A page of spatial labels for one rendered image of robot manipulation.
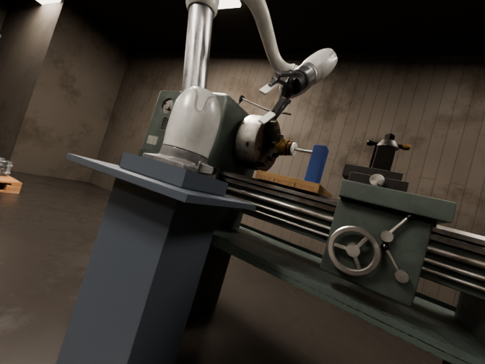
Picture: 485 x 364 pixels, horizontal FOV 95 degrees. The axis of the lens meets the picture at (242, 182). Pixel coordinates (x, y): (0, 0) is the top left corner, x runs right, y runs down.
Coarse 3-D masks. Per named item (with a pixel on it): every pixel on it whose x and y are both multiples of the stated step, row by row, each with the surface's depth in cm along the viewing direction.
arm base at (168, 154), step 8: (160, 152) 69; (168, 152) 67; (176, 152) 67; (184, 152) 67; (192, 152) 68; (160, 160) 67; (168, 160) 66; (176, 160) 65; (184, 160) 67; (192, 160) 68; (200, 160) 70; (184, 168) 63; (192, 168) 66; (200, 168) 69; (208, 168) 69; (216, 168) 70
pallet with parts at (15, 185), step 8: (0, 160) 263; (8, 160) 277; (0, 168) 264; (8, 168) 272; (0, 176) 262; (8, 176) 273; (0, 184) 269; (8, 184) 255; (16, 184) 259; (8, 192) 254; (16, 192) 260
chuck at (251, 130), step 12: (252, 120) 119; (276, 120) 128; (252, 132) 115; (264, 132) 119; (240, 144) 119; (252, 144) 115; (264, 144) 122; (252, 156) 117; (252, 168) 127; (264, 168) 129
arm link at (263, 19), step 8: (248, 0) 81; (256, 0) 81; (264, 0) 82; (256, 8) 82; (264, 8) 83; (256, 16) 85; (264, 16) 84; (256, 24) 88; (264, 24) 86; (264, 32) 89; (272, 32) 90; (264, 40) 92; (272, 40) 92; (264, 48) 96; (272, 48) 94; (272, 56) 97; (280, 56) 98; (272, 64) 100; (280, 64) 99; (288, 64) 100; (280, 88) 108; (296, 96) 106
